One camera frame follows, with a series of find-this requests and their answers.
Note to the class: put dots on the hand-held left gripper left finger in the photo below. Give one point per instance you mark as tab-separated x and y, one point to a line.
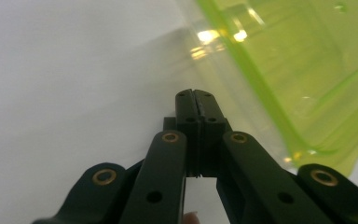
188	124

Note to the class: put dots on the green plastic food container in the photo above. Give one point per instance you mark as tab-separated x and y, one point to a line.
292	62

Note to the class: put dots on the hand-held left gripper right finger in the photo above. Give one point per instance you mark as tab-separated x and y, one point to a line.
211	124

